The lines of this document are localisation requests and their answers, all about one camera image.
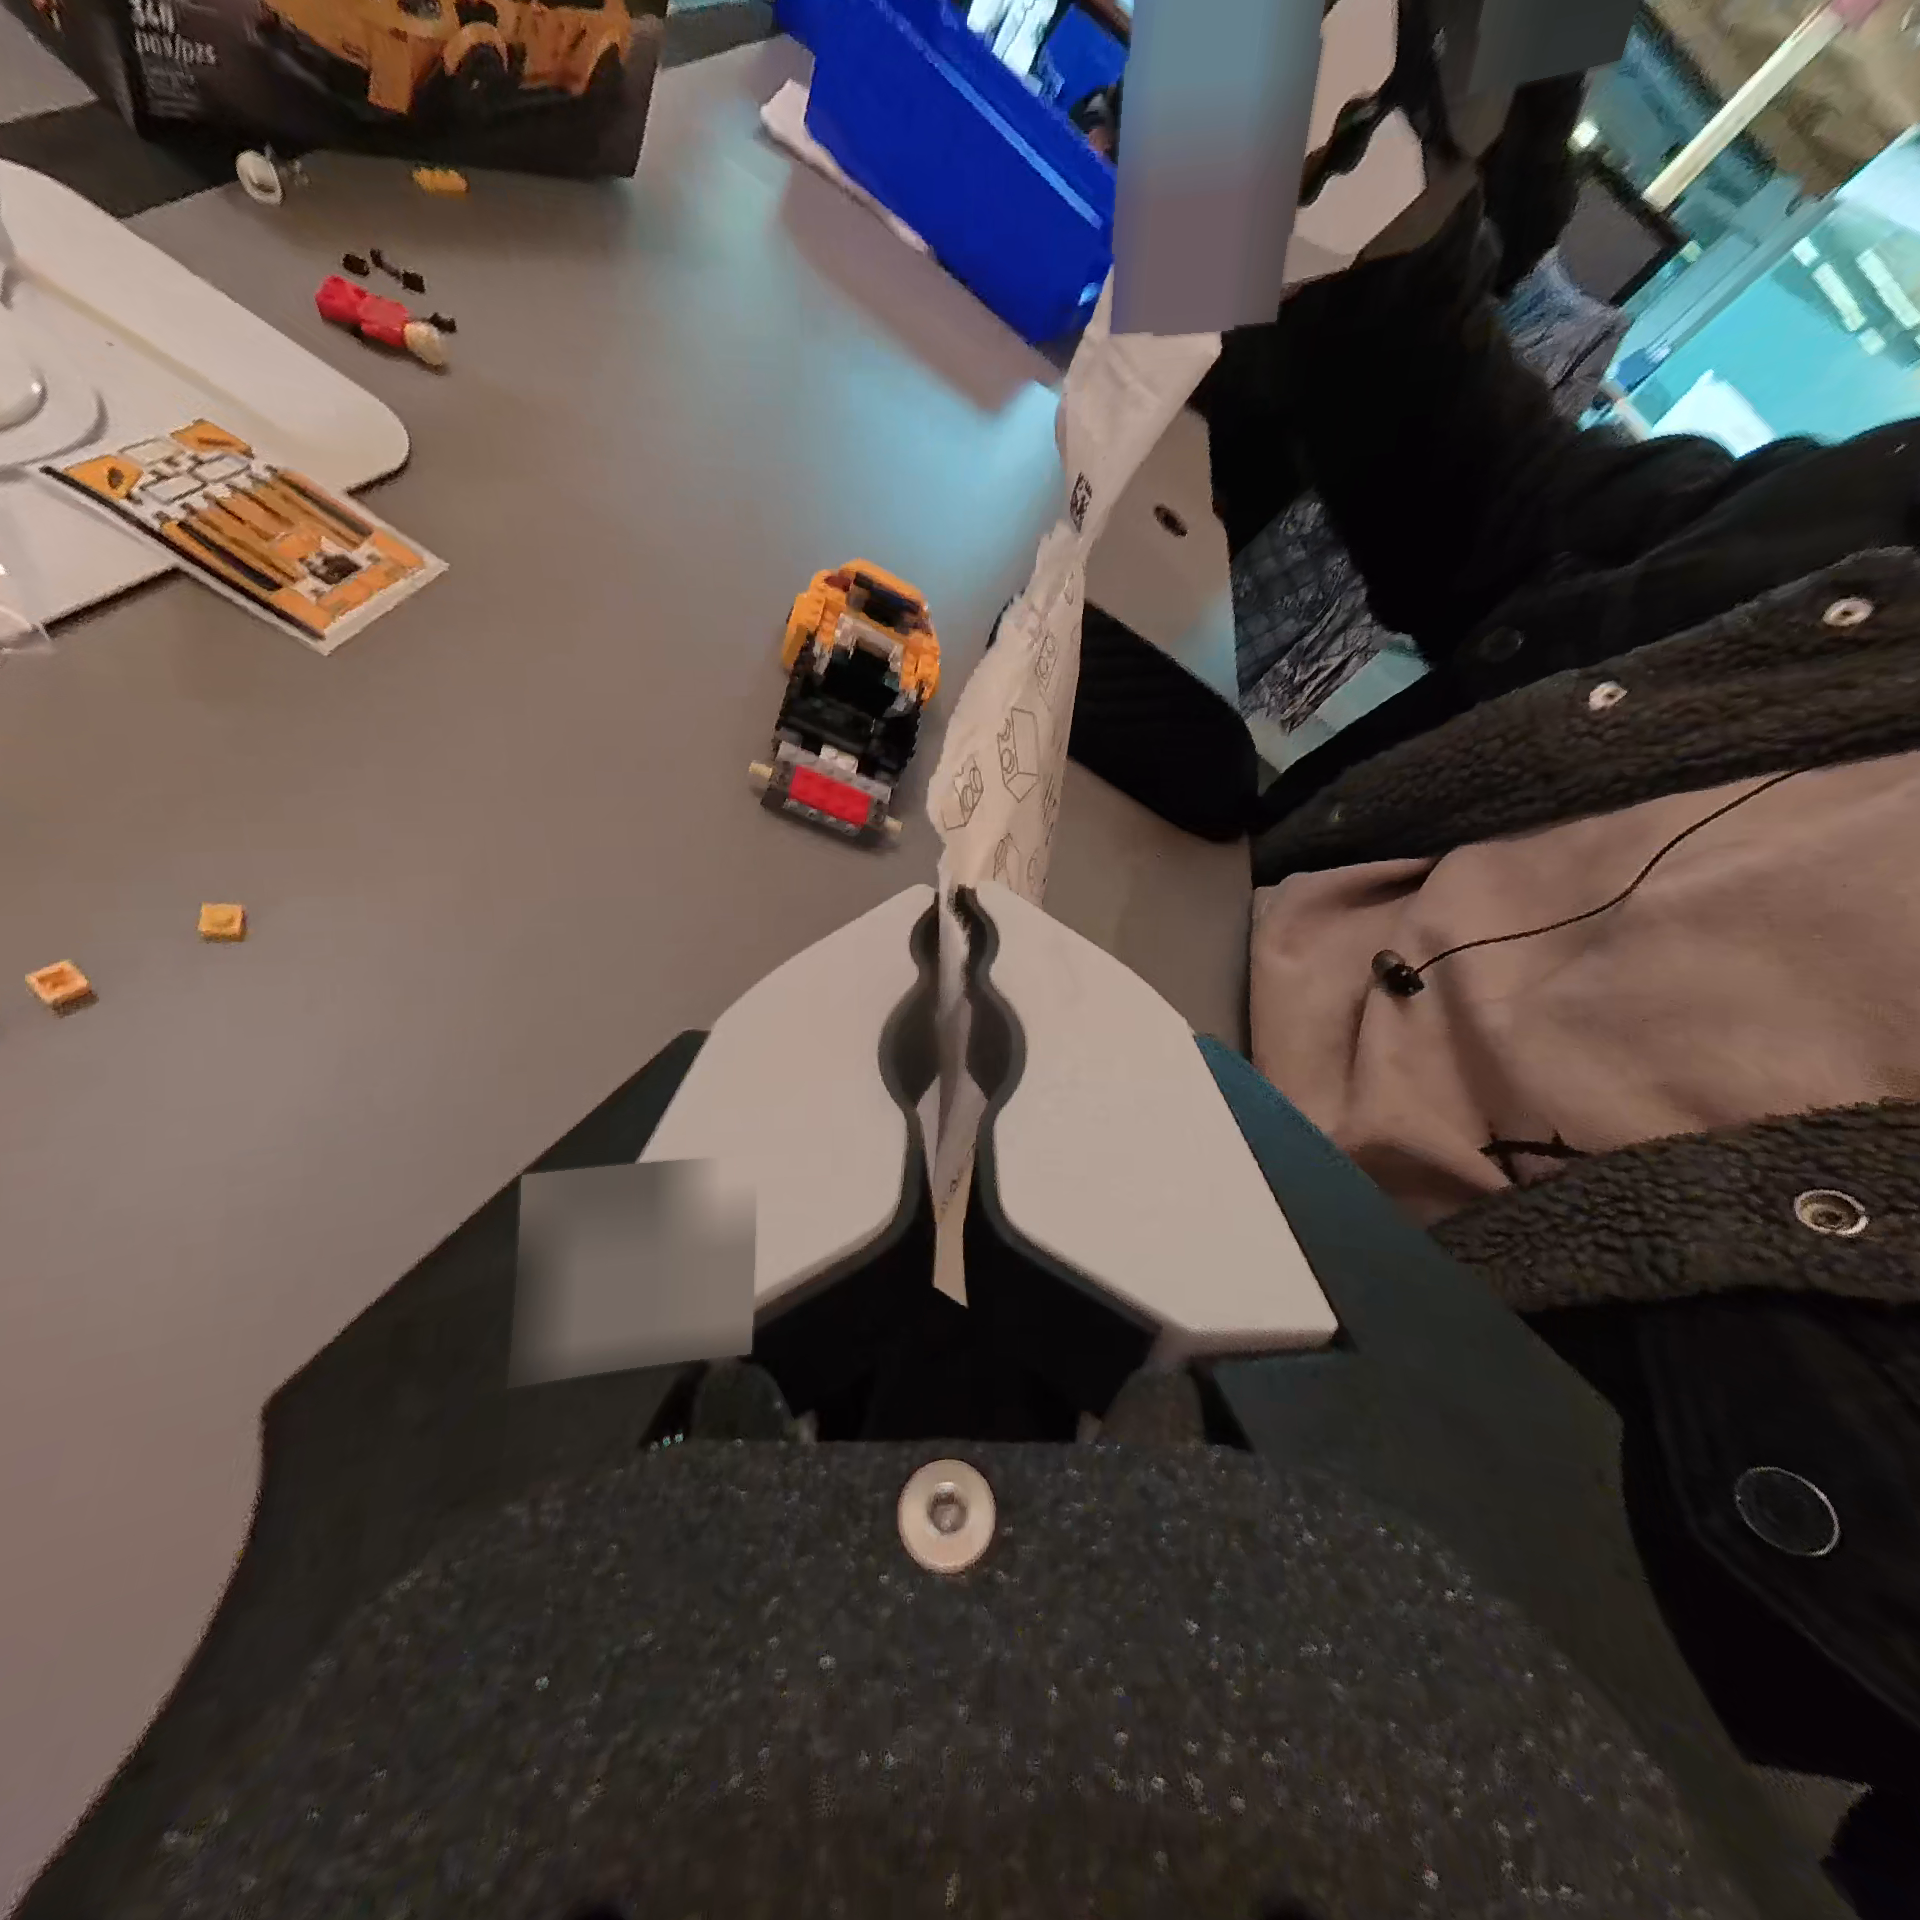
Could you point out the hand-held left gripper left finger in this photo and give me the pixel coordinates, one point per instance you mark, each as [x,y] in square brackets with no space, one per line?
[797,1110]

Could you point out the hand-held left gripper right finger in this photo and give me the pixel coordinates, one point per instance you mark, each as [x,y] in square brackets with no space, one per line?
[1156,1186]

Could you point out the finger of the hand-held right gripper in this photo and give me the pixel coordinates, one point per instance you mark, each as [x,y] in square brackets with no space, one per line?
[1381,224]

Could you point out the orange and black lego car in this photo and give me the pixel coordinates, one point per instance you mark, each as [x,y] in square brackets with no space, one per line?
[856,704]

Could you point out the white paper parts bag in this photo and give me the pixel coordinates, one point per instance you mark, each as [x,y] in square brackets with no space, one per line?
[1021,720]

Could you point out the small orange lego piece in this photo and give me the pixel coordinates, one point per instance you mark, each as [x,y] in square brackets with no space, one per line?
[222,919]
[61,983]

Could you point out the orange lego sticker sheet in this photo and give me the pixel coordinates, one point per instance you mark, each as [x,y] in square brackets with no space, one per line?
[255,525]

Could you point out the red lego minifigure parts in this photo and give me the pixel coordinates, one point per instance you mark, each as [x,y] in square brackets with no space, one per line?
[375,316]

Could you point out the flat orange lego piece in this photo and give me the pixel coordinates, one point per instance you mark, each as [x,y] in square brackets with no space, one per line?
[439,181]

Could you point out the lego set box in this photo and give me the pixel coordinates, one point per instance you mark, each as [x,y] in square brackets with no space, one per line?
[375,90]

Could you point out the small white round lego piece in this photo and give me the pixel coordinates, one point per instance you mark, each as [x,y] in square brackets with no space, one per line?
[259,172]

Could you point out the grey plaid cloth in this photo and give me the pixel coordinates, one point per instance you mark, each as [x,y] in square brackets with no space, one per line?
[1305,630]

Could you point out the blue plastic bin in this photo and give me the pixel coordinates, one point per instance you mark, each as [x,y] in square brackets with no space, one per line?
[960,181]

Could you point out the person's dark sherpa jacket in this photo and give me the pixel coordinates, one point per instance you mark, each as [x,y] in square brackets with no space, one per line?
[1652,675]

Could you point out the white paper sheet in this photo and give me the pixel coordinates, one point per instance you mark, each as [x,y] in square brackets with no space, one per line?
[820,149]

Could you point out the person's dark denim jacket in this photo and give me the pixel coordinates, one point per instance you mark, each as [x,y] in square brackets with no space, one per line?
[1771,1500]

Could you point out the white rounded board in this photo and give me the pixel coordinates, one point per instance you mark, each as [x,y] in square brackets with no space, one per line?
[224,360]

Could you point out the white book stand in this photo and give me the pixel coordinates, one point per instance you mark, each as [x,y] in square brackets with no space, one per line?
[23,406]

